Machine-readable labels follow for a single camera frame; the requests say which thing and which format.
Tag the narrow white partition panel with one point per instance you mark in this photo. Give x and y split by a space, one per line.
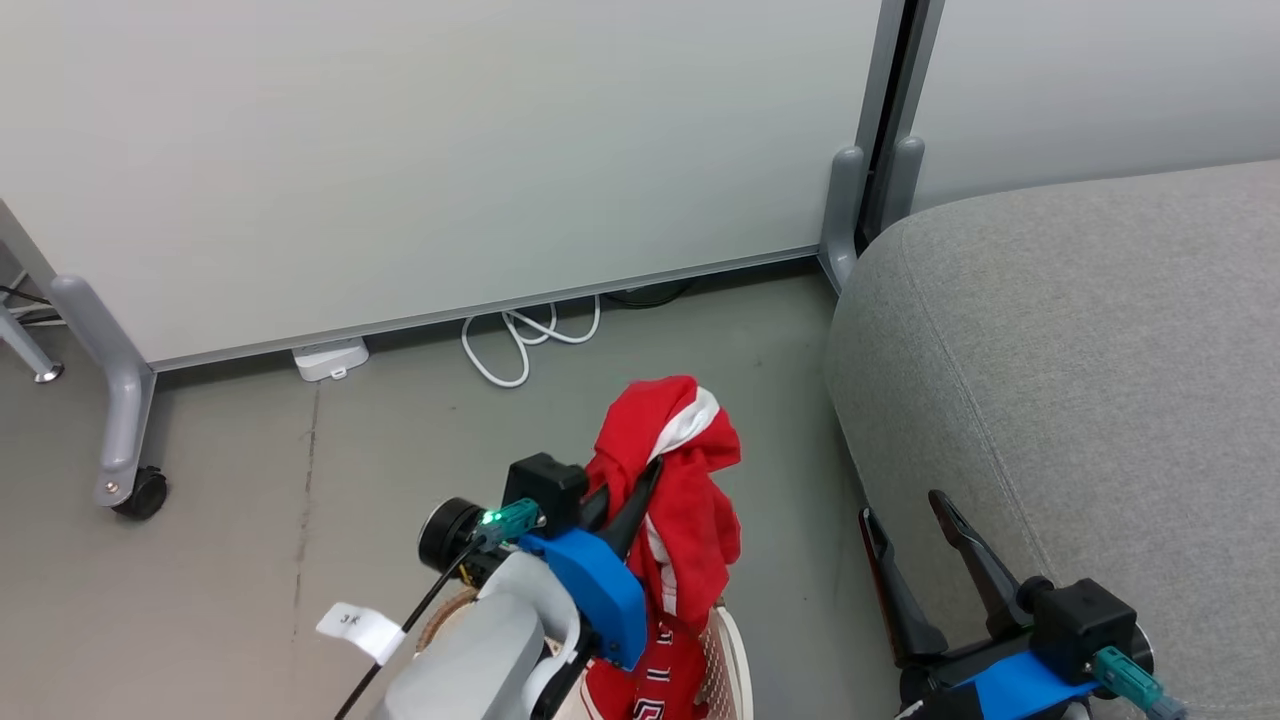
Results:
1100 80

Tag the grey fabric sofa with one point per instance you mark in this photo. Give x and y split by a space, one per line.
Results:
1100 380

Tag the grey partition foot post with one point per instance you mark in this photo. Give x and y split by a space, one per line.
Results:
842 210
903 180

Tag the cream perforated laundry basket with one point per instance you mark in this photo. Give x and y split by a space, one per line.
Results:
737 670

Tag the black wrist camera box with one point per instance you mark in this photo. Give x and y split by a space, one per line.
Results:
545 490
1085 620

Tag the wide white partition panel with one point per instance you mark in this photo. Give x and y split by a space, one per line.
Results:
400 150

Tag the white power adapter box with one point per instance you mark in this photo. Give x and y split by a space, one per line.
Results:
330 358

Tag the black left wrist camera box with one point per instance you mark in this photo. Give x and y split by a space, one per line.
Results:
545 490

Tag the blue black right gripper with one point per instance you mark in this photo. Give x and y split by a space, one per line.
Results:
1000 685

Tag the metal table leg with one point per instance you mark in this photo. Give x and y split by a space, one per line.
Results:
25 350

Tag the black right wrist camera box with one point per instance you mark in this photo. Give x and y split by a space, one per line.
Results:
1085 620

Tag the black caster wheel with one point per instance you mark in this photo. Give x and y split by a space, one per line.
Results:
145 495

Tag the grey curved partition leg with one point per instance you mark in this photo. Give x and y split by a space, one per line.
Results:
115 380

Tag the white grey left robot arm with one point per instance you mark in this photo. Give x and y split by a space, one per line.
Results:
470 650

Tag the red printed basketball jersey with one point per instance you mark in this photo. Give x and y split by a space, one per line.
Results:
660 680

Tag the red shirt with white trim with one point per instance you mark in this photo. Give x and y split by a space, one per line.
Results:
685 500

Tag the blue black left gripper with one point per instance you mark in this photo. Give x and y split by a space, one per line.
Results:
600 590

